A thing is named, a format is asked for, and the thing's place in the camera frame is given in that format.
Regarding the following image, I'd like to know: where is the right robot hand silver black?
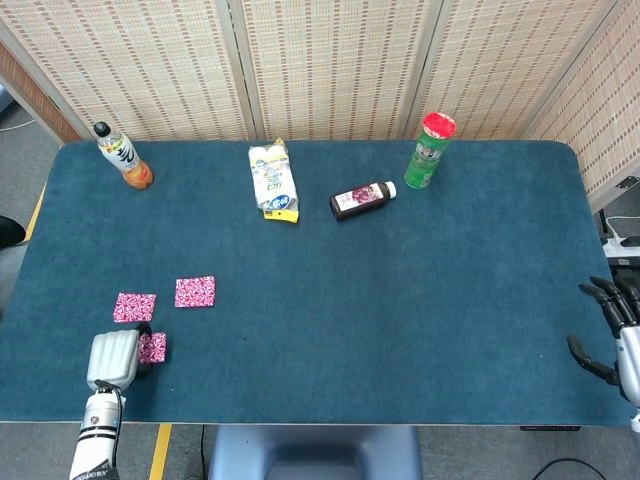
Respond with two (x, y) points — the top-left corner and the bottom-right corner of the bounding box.
(565, 276), (640, 407)

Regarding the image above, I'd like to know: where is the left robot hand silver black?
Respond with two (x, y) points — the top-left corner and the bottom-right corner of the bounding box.
(86, 322), (154, 392)

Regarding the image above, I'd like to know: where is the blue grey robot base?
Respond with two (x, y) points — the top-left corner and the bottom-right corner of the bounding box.
(207, 424), (424, 480)

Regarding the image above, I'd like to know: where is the white power strip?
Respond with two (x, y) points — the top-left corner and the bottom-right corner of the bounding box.
(602, 234), (640, 259)

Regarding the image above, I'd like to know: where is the black round object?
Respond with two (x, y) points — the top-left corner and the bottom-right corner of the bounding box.
(0, 215), (27, 249)

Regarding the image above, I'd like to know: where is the orange drink bottle black cap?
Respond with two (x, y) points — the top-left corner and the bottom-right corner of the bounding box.
(93, 121), (155, 191)

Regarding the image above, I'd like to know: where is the white yellow snack package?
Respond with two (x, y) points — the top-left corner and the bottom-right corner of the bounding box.
(247, 137), (301, 224)

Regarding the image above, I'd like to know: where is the blue table mat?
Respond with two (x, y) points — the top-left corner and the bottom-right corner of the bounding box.
(0, 139), (636, 427)

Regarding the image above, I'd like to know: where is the woven bamboo screen panel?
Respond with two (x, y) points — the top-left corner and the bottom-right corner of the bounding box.
(399, 0), (626, 142)
(227, 0), (446, 142)
(0, 0), (251, 144)
(522, 0), (640, 214)

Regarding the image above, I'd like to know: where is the dark juice bottle white cap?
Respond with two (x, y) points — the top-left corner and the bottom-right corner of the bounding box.
(328, 180), (398, 223)

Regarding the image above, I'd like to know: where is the green chip can red lid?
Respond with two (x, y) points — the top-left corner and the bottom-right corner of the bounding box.
(403, 112), (458, 190)

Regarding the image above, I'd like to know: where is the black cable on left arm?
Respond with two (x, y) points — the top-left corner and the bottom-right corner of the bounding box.
(94, 379), (125, 474)

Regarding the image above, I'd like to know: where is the black floor cable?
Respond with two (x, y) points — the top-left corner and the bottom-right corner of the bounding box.
(529, 457), (609, 480)

